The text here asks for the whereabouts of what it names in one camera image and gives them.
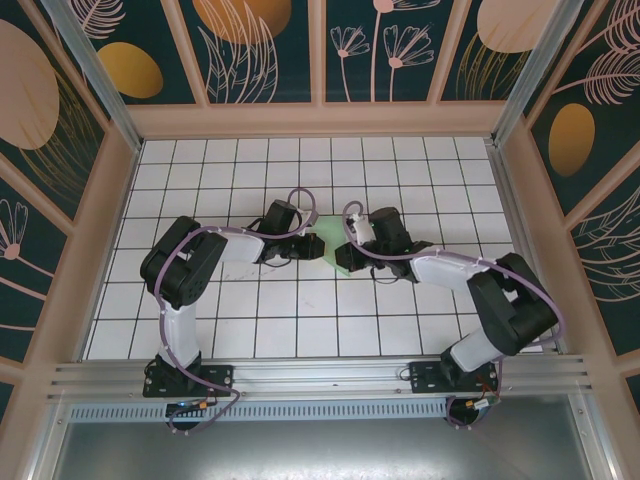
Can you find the light green cloth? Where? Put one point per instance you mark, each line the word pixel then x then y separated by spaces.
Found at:
pixel 330 225

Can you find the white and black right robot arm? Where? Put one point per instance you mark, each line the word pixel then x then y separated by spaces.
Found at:
pixel 445 275

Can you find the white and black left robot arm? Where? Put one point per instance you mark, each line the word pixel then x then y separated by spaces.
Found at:
pixel 181 335

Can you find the grey metal sheet panel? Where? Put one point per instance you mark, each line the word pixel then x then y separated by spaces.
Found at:
pixel 320 450

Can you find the long aluminium mounting rail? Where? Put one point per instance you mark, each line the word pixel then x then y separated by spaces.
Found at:
pixel 320 375

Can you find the aluminium side rail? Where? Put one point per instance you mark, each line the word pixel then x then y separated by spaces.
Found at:
pixel 504 175

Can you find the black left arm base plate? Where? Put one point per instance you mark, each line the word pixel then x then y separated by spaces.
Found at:
pixel 220 374

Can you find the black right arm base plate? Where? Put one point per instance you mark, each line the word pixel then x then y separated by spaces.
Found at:
pixel 425 380

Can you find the aluminium frame post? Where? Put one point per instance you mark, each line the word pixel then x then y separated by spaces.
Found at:
pixel 531 75
pixel 97 85

